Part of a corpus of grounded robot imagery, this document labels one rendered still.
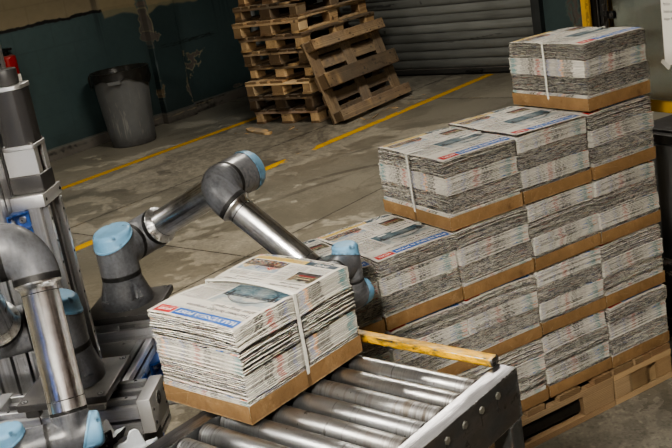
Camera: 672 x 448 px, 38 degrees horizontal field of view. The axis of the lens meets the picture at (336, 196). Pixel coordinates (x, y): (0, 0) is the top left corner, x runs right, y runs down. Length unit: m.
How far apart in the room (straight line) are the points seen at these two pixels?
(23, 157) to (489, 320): 1.50
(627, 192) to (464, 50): 7.31
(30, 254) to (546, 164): 1.75
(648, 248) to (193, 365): 1.90
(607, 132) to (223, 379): 1.72
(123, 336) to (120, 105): 6.95
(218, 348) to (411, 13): 9.04
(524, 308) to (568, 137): 0.57
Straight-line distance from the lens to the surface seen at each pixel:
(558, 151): 3.21
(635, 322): 3.62
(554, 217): 3.24
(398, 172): 3.14
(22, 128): 2.57
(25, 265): 2.03
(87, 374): 2.47
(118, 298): 2.88
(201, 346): 2.13
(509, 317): 3.19
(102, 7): 10.44
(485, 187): 3.03
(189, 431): 2.17
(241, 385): 2.09
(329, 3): 9.56
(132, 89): 9.74
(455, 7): 10.61
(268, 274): 2.29
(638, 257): 3.54
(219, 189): 2.58
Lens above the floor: 1.79
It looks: 16 degrees down
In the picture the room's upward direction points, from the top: 10 degrees counter-clockwise
